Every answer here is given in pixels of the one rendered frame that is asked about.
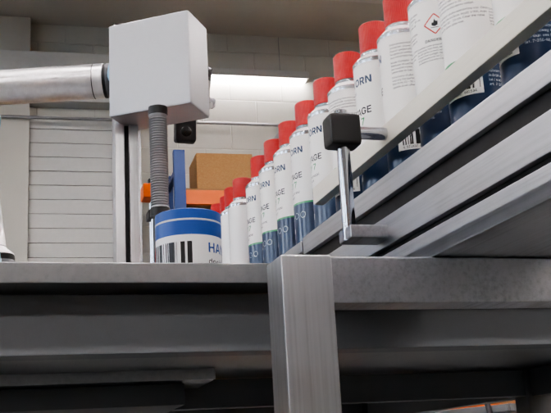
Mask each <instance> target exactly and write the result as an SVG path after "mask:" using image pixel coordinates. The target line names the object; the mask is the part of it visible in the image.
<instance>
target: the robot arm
mask: <svg viewBox="0 0 551 413"><path fill-rule="evenodd" d="M207 68H208V90H209V110H210V109H213V108H214V107H215V106H216V99H215V98H210V87H211V79H212V69H211V68H210V67H207ZM102 98H110V89H109V63H102V64H88V65H76V66H51V67H39V68H25V69H13V70H0V106H1V105H14V104H26V103H40V102H64V101H76V100H89V99H102ZM196 139H197V121H196V120H193V121H188V122H183V123H179V124H174V142H175V143H186V144H194V143H195V142H196ZM0 262H16V260H15V255H14V253H13V252H11V251H9V250H8V249H7V246H6V239H5V234H4V228H3V221H2V209H1V203H0Z"/></svg>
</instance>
